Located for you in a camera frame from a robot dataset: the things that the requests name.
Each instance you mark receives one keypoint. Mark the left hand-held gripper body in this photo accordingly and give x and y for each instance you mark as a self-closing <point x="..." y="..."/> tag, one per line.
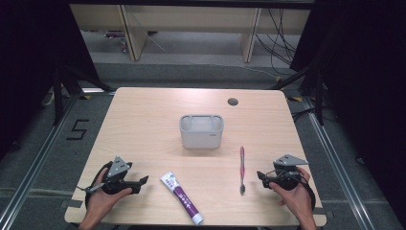
<point x="118" y="166"/>

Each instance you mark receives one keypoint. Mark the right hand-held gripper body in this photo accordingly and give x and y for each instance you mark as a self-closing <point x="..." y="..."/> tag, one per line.
<point x="287" y="160"/>

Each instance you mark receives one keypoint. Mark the pink toothbrush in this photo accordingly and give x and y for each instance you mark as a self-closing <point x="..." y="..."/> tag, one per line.
<point x="242" y="169"/>

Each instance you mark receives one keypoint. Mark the white and purple toothpaste tube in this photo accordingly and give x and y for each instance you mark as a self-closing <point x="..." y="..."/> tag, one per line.
<point x="182" y="197"/>

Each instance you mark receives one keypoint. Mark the grey toothbrush holder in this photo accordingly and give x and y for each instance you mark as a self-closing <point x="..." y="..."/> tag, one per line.
<point x="201" y="135"/>

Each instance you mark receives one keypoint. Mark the person's right hand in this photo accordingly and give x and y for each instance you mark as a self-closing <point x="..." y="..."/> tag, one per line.
<point x="297" y="198"/>

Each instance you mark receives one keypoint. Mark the person's left hand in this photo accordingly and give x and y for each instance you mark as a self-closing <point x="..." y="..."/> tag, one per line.
<point x="100" y="201"/>

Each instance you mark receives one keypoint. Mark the black metal stand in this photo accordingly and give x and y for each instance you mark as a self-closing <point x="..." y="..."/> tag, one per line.
<point x="57" y="96"/>
<point x="319" y="96"/>

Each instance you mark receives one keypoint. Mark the dark curtain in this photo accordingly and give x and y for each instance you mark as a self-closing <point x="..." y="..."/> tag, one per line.
<point x="28" y="64"/>
<point x="367" y="80"/>

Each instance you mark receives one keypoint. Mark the beige wooden shelf unit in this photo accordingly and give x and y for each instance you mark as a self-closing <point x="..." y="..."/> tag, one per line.
<point x="191" y="19"/>

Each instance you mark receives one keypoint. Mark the metal floor rail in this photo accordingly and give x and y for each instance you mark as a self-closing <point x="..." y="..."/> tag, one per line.
<point x="338" y="159"/>
<point x="35" y="163"/>

